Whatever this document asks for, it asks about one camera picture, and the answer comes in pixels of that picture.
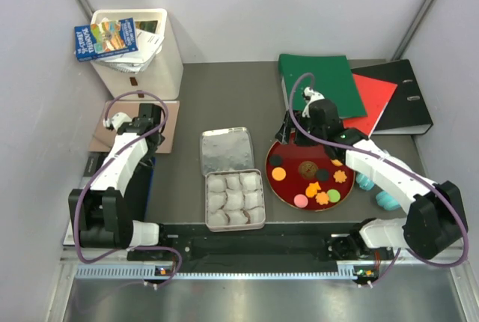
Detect light blue cat headphones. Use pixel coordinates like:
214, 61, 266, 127
356, 173, 400, 211

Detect red folder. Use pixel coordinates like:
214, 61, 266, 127
343, 74, 397, 137

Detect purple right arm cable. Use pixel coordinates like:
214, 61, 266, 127
289, 73, 469, 288

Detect white papers in bin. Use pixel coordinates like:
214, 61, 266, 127
95, 20, 164, 74

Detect pink notebook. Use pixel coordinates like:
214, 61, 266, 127
88, 100, 180, 154

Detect orange flower cookie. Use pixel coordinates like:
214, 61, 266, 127
315, 192, 329, 205
333, 170, 347, 183

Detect silver tin lid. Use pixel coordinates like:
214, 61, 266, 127
200, 127, 254, 177

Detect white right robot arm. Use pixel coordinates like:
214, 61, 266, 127
276, 99, 469, 265

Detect green ring binder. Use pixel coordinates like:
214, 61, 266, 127
278, 53, 367, 119

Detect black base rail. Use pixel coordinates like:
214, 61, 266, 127
126, 222, 405, 263

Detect green macaron cookie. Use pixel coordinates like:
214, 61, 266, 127
326, 189, 341, 204

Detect blue paperback book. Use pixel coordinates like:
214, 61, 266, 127
74, 18, 138, 62

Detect grey cable duct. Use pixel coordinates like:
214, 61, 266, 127
75, 264, 376, 280

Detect pink cookie tin box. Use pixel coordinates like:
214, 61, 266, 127
205, 169, 266, 233

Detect black notebook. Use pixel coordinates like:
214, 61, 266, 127
62, 153, 156, 247

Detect pink sandwich cookie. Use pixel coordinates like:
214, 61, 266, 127
293, 194, 308, 208

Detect red round lacquer tray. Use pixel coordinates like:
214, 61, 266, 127
265, 142, 356, 212

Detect white storage bin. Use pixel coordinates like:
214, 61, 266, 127
91, 8, 183, 100

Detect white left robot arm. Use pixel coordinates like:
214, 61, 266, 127
68, 103, 170, 260

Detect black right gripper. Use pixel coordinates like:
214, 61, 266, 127
275, 110, 326, 148

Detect black sandwich cookie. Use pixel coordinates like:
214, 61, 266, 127
269, 154, 283, 167
315, 168, 330, 182

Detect black ring binder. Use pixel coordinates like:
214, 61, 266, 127
352, 59, 433, 135

